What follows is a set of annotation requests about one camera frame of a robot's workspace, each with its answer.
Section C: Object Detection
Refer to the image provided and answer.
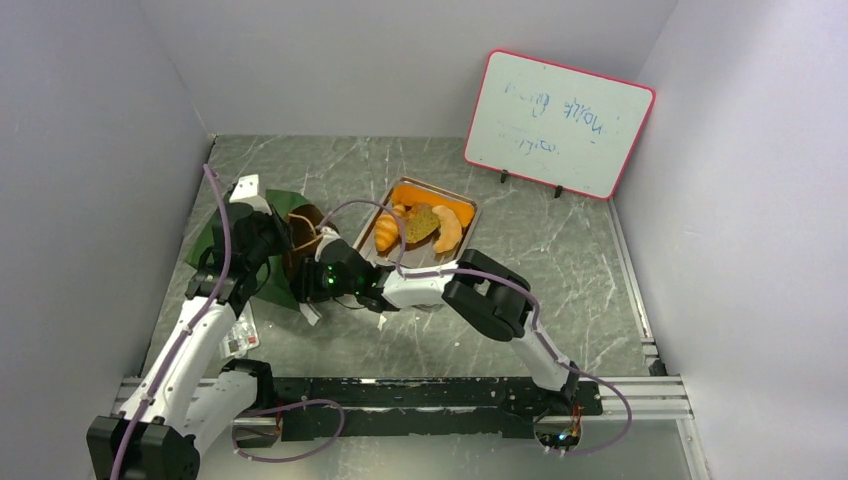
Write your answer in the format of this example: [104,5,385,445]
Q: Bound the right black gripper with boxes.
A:
[282,255,359,305]

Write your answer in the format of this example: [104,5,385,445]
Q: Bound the green paper bag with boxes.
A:
[185,189,323,313]

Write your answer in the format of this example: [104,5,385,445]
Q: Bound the fake croissant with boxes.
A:
[374,204,407,254]

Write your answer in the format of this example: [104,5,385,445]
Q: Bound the brown bread slice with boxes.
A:
[404,203,440,244]

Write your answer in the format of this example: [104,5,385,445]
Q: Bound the braided fake bread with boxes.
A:
[391,183,475,228]

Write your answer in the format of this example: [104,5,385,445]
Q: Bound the pale crescent fake bread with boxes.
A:
[432,205,463,254]

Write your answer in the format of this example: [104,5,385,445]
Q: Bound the metal tongs white handles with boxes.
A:
[298,303,322,326]

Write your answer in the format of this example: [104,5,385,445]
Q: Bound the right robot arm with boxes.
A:
[290,239,580,414]

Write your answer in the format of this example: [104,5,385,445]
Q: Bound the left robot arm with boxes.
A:
[86,200,291,479]

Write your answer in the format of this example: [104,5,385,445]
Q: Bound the metal tray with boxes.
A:
[352,176,482,270]

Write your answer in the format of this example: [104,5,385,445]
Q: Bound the clear plastic packet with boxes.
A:
[219,310,260,359]

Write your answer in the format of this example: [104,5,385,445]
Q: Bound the black base beam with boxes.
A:
[225,357,604,442]

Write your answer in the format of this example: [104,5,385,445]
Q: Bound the red framed whiteboard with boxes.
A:
[464,49,656,200]

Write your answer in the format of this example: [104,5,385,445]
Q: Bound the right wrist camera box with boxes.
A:
[314,226,341,260]

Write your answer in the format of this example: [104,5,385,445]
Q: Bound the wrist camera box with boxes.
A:
[314,226,341,260]
[229,174,272,215]

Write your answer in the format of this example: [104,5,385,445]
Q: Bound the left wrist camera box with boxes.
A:
[229,174,272,215]

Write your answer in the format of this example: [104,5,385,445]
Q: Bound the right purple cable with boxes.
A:
[317,199,634,460]

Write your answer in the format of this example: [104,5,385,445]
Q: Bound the aluminium frame rail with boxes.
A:
[109,376,696,425]

